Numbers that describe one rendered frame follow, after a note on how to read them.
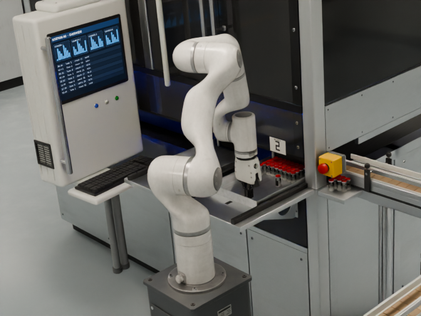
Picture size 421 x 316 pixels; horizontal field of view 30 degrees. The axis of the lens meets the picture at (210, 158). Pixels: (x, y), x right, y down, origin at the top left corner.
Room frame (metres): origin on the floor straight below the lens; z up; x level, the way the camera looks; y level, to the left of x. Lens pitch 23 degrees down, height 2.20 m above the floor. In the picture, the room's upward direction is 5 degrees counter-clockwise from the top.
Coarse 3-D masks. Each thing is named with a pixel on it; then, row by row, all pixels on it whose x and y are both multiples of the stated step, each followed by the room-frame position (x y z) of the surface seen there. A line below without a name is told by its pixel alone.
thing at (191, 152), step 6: (186, 150) 3.18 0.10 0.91; (192, 150) 3.20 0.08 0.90; (216, 150) 3.23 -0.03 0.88; (222, 150) 3.22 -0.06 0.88; (228, 150) 3.22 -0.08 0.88; (186, 156) 3.18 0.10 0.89; (192, 156) 3.19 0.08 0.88; (222, 156) 3.16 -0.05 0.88; (228, 156) 3.15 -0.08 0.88; (234, 156) 3.15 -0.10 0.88; (222, 162) 3.09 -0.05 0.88; (228, 162) 3.08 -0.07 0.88; (234, 162) 3.02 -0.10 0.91; (222, 168) 2.97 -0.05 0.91
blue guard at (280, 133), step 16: (144, 80) 3.53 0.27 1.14; (160, 80) 3.43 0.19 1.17; (144, 96) 3.54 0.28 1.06; (160, 96) 3.44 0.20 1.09; (176, 96) 3.35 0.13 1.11; (160, 112) 3.45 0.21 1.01; (176, 112) 3.36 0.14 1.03; (256, 112) 2.97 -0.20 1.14; (272, 112) 2.90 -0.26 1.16; (288, 112) 2.84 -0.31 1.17; (256, 128) 2.97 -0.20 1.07; (272, 128) 2.91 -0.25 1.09; (288, 128) 2.84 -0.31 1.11; (288, 144) 2.84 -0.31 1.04
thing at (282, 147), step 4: (272, 140) 2.91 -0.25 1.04; (276, 140) 2.89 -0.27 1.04; (280, 140) 2.87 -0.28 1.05; (272, 144) 2.91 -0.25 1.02; (276, 144) 2.89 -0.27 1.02; (280, 144) 2.87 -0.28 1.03; (284, 144) 2.86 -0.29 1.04; (272, 148) 2.91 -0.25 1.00; (280, 148) 2.87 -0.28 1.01; (284, 148) 2.86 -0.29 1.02; (280, 152) 2.87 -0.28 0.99; (284, 152) 2.86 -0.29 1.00
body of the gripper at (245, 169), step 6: (240, 162) 2.67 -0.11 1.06; (246, 162) 2.64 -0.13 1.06; (252, 162) 2.64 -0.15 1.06; (258, 162) 2.65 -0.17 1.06; (240, 168) 2.67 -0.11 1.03; (246, 168) 2.64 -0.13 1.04; (252, 168) 2.63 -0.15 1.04; (258, 168) 2.65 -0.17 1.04; (240, 174) 2.67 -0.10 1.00; (246, 174) 2.65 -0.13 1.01; (252, 174) 2.63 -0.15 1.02; (258, 174) 2.64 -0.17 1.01; (240, 180) 2.68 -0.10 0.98; (246, 180) 2.65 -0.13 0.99; (252, 180) 2.63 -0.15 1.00; (258, 180) 2.66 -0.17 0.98
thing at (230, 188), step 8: (264, 160) 3.01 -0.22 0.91; (232, 176) 2.89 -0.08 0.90; (264, 176) 2.91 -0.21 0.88; (272, 176) 2.90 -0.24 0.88; (224, 184) 2.86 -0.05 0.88; (232, 184) 2.86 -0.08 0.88; (240, 184) 2.85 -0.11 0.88; (264, 184) 2.83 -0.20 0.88; (272, 184) 2.82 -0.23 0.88; (288, 184) 2.81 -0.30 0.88; (296, 184) 2.76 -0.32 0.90; (224, 192) 2.75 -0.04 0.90; (232, 192) 2.72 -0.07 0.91; (240, 192) 2.77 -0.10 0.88; (256, 192) 2.76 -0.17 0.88; (264, 192) 2.76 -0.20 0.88; (272, 192) 2.75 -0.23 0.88; (280, 192) 2.70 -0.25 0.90; (240, 200) 2.69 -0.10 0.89; (248, 200) 2.65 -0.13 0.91; (256, 200) 2.70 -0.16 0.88; (264, 200) 2.64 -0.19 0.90
